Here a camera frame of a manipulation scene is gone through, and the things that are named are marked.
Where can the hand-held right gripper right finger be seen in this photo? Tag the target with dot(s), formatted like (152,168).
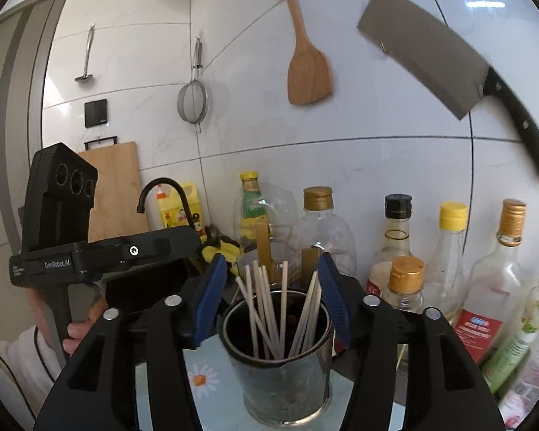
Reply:
(334,305)

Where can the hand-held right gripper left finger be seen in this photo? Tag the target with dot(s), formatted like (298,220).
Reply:
(211,305)

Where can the bunch of pale chopsticks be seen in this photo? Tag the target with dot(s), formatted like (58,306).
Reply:
(284,305)

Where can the steel utensil holder cup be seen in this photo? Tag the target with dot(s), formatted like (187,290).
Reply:
(278,386)

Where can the person's left forearm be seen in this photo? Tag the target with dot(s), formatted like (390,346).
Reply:
(22,359)

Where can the person's left hand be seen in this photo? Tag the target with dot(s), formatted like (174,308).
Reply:
(83,330)

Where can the yellow rubber gloves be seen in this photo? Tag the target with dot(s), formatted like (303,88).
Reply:
(227,249)

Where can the wooden cutting board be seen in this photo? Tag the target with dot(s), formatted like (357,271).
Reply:
(116,179)

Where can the clear cooking oil bottle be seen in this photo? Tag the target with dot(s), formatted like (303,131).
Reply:
(328,233)

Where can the daisy print blue tablecloth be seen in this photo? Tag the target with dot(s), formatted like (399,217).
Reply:
(202,377)

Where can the small gold cap bottle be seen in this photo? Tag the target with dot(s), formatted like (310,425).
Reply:
(404,274)

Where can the black cap glass bottle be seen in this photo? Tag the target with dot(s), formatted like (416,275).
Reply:
(397,233)

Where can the yellow dish soap bottle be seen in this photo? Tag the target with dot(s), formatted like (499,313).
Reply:
(170,215)

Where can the black faucet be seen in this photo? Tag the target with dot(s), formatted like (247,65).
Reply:
(186,206)

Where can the yellow cap green label bottle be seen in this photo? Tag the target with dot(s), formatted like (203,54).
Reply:
(251,202)

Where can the yellow cap clear bottle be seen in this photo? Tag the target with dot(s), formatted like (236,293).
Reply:
(451,256)

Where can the red label glass bottle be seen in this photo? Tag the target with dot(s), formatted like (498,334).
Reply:
(480,327)

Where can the hanging metal ladle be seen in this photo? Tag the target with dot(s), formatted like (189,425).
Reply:
(88,49)

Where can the metal mesh strainer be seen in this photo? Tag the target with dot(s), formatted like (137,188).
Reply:
(192,101)

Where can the green label plastic bottle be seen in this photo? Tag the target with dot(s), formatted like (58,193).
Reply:
(516,350)

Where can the white pink plastic bag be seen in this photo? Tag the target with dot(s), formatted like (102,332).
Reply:
(534,386)

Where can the wooden spatula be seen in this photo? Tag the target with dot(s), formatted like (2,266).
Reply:
(310,76)

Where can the black wall switch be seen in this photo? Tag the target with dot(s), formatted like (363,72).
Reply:
(96,113)

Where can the grey door frame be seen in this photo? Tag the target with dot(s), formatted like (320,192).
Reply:
(18,98)

